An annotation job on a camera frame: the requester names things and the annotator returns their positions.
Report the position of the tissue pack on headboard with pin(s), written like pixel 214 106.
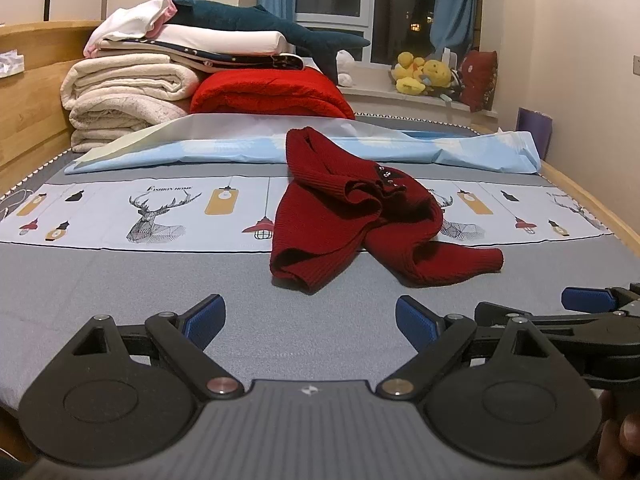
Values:
pixel 11 63

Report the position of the bright red folded knit blanket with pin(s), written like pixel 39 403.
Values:
pixel 254 91

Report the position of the purple box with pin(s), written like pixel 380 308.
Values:
pixel 539 125

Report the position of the wooden bed frame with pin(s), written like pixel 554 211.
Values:
pixel 34 125

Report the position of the light blue folded duvet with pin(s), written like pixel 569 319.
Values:
pixel 260 139

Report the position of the cream folded fleece blanket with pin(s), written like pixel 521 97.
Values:
pixel 107 98

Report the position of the white and pink garment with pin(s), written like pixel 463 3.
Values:
pixel 144 20

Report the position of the blue shark plush toy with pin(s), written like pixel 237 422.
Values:
pixel 322 45

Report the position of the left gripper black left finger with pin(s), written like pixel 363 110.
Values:
pixel 115 395

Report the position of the yellow plush toy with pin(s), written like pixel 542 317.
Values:
pixel 414 76

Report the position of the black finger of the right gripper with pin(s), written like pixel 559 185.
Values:
pixel 599 300
pixel 603 348

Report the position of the dark red cushion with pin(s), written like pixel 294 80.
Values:
pixel 478 71

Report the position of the person's right hand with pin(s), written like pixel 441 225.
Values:
pixel 618 449

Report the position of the window with white frame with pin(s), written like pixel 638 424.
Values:
pixel 391 26

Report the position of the grey printed bed sheet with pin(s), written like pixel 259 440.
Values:
pixel 130 243

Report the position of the white folded cloth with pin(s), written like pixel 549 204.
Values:
pixel 264 42

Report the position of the dark red knit sweater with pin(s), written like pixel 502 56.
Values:
pixel 338 203

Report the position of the white plush toy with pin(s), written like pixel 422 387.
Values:
pixel 344 65

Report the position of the navy folded garment with trim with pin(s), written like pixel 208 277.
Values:
pixel 203 61

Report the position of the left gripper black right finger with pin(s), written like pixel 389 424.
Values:
pixel 505 396

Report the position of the right blue curtain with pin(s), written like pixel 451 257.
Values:
pixel 453 25

